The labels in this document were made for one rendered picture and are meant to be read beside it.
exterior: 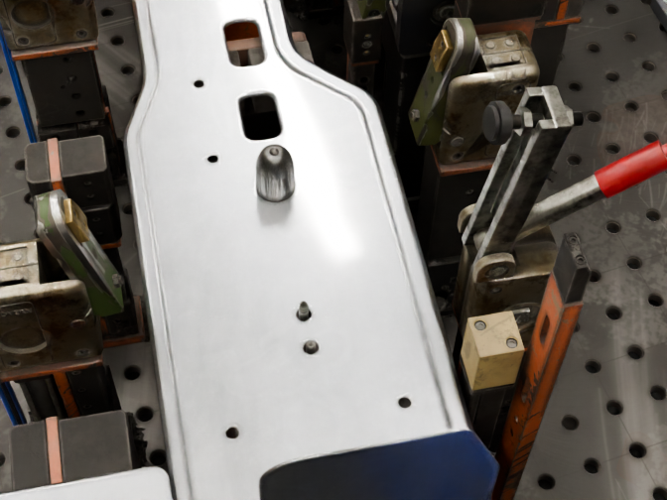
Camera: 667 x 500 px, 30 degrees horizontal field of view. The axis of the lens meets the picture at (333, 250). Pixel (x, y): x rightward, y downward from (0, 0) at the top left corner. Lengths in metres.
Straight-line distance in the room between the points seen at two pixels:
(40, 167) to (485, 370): 0.42
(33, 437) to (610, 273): 0.68
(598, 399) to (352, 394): 0.42
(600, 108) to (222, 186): 0.61
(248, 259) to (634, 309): 0.51
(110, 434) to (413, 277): 0.26
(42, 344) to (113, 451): 0.12
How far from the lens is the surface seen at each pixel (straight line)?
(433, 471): 0.59
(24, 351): 1.03
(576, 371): 1.31
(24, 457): 0.96
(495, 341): 0.89
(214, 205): 1.03
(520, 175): 0.85
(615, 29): 1.61
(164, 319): 0.98
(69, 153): 1.09
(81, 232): 0.92
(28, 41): 1.25
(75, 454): 0.95
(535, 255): 0.95
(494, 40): 1.06
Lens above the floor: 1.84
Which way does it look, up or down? 57 degrees down
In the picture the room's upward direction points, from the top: 2 degrees clockwise
